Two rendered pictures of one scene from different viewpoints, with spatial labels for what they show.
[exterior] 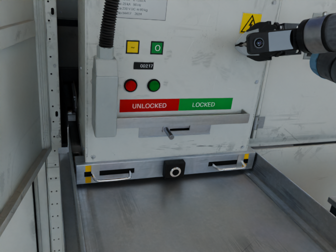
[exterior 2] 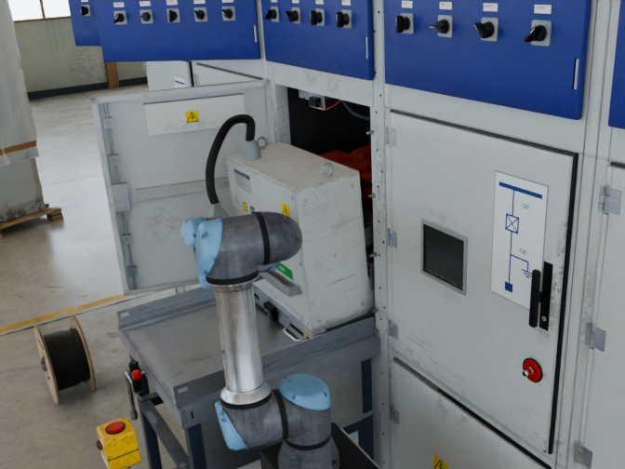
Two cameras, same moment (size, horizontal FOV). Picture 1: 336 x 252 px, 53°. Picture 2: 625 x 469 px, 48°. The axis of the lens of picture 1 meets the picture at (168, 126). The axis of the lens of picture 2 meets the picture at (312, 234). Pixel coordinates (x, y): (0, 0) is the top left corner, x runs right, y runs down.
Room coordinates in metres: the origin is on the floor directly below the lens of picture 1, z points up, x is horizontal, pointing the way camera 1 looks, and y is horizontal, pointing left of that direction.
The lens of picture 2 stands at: (0.66, -2.14, 1.97)
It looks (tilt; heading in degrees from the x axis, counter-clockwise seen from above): 21 degrees down; 80
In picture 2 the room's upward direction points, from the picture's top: 3 degrees counter-clockwise
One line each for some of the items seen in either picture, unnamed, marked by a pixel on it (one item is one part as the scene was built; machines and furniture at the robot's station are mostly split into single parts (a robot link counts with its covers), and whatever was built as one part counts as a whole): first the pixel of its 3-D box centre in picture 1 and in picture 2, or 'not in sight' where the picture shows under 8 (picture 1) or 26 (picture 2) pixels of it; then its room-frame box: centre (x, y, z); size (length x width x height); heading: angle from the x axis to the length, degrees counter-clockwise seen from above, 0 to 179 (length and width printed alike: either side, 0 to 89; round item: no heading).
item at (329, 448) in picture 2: not in sight; (308, 447); (0.85, -0.76, 0.87); 0.15 x 0.15 x 0.10
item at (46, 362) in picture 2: not in sight; (64, 358); (-0.08, 1.05, 0.20); 0.40 x 0.22 x 0.40; 110
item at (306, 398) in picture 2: not in sight; (302, 407); (0.85, -0.76, 0.99); 0.13 x 0.12 x 0.14; 7
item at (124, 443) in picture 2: not in sight; (118, 444); (0.39, -0.60, 0.85); 0.08 x 0.08 x 0.10; 20
